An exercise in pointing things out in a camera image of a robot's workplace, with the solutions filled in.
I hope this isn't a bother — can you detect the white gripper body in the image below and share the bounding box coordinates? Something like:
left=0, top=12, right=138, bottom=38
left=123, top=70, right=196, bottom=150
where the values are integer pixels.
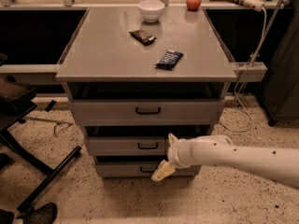
left=167, top=139, right=194, bottom=169

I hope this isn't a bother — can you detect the grey drawer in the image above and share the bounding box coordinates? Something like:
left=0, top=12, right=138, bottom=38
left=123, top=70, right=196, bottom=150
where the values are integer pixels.
left=69, top=99, right=224, bottom=126
left=95, top=162, right=201, bottom=178
left=84, top=136, right=169, bottom=156

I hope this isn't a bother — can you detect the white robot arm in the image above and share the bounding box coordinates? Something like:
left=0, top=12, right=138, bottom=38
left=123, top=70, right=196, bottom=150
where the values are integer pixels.
left=151, top=133, right=299, bottom=189

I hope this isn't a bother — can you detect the grey bottom drawer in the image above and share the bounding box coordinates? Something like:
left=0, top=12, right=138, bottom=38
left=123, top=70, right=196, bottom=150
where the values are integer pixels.
left=95, top=162, right=201, bottom=178

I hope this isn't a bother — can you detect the grey drawer cabinet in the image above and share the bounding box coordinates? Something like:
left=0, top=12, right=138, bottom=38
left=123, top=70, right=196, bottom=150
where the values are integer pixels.
left=56, top=6, right=235, bottom=165

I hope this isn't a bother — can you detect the grey top drawer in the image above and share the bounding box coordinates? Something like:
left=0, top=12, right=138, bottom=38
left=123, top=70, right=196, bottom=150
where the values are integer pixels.
left=69, top=99, right=224, bottom=126

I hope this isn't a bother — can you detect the blue snack packet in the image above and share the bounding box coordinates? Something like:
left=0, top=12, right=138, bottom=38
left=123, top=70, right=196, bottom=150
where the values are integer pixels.
left=156, top=50, right=183, bottom=70

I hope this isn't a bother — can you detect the dark brown snack packet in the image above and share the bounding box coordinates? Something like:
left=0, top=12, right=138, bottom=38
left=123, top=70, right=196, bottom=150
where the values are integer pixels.
left=129, top=29, right=156, bottom=46

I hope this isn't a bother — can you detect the dark cabinet at right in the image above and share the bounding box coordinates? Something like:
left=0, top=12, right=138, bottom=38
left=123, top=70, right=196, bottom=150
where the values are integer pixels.
left=258, top=6, right=299, bottom=126

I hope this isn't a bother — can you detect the white bowl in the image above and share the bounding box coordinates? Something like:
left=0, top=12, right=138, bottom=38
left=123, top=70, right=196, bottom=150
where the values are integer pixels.
left=137, top=0, right=165, bottom=22

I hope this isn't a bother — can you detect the red apple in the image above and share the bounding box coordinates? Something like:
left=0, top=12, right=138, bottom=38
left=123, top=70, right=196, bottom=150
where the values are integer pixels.
left=186, top=0, right=202, bottom=11

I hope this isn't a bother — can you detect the black office chair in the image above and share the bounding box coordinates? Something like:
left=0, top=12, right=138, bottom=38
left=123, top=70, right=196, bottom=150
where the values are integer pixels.
left=0, top=52, right=82, bottom=224

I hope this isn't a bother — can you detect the white cable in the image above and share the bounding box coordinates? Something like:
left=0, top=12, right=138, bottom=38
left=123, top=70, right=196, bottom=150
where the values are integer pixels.
left=219, top=7, right=269, bottom=133

